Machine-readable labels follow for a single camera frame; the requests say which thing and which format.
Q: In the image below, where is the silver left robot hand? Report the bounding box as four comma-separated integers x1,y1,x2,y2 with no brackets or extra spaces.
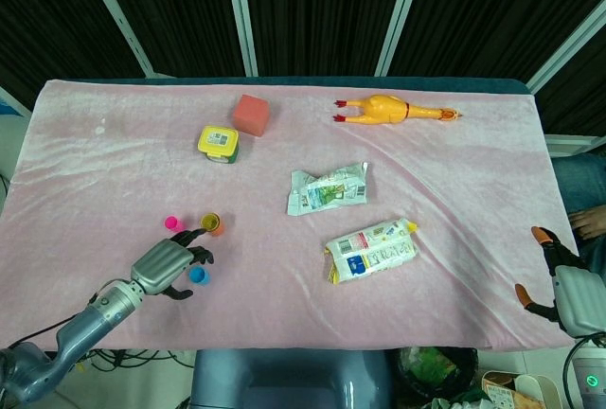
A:
130,227,216,301

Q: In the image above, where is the person's jeans leg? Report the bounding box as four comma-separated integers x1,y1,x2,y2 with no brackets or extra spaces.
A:
551,152,606,214

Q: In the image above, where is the black trash bin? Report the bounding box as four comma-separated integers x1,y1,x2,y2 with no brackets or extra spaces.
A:
397,346,479,409

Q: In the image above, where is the red foam cube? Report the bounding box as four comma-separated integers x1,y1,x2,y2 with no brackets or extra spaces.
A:
232,94,270,137

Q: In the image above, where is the black floor cable bundle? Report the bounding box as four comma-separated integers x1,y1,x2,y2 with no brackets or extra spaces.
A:
70,347,195,409

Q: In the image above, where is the pink velvet cloth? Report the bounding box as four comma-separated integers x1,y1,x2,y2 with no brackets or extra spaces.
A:
0,79,588,363

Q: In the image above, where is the white frame post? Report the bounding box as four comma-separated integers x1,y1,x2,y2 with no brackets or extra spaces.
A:
376,0,429,77
223,0,259,77
526,0,606,93
78,0,156,78

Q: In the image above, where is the yellow rubber chicken toy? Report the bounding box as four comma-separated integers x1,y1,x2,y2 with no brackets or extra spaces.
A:
332,94,463,129

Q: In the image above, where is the light blue plastic cup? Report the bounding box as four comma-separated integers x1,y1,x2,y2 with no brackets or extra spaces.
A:
187,265,212,287

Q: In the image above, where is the white plastic container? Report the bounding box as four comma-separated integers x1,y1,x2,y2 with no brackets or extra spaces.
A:
513,373,559,409

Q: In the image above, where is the green tub yellow lid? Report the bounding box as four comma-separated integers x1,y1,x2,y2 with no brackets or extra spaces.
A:
197,125,241,165

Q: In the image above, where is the crumpled white snack bag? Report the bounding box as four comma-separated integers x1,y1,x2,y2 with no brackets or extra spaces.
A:
286,161,370,216

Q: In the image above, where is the teal table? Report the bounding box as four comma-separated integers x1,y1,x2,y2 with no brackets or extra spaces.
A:
144,76,536,96

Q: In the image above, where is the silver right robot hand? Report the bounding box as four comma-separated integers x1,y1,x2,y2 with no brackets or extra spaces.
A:
513,225,606,337

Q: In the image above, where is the blue white sign board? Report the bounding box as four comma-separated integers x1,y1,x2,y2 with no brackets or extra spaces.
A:
0,85,30,119

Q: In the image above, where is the grey metal shelf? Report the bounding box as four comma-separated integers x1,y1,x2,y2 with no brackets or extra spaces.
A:
544,133,606,159

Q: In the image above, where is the printed cardboard box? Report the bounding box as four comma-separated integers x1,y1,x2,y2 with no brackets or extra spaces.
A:
481,370,545,409

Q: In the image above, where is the person's bare hand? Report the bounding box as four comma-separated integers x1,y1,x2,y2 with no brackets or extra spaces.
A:
570,206,606,242

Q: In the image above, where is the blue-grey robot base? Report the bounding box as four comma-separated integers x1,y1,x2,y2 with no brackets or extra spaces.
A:
191,348,394,409

